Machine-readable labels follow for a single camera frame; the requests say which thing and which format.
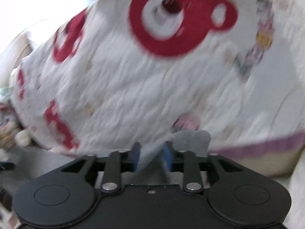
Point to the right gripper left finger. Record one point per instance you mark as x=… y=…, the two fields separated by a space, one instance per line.
x=117 y=163

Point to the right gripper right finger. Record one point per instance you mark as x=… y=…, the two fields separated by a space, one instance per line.
x=185 y=162

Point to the cream mattress side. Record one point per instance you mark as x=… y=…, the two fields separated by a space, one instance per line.
x=273 y=164

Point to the white red bear quilt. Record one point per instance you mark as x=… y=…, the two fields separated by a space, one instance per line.
x=123 y=71

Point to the colourful floral quilt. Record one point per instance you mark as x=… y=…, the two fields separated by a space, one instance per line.
x=12 y=133

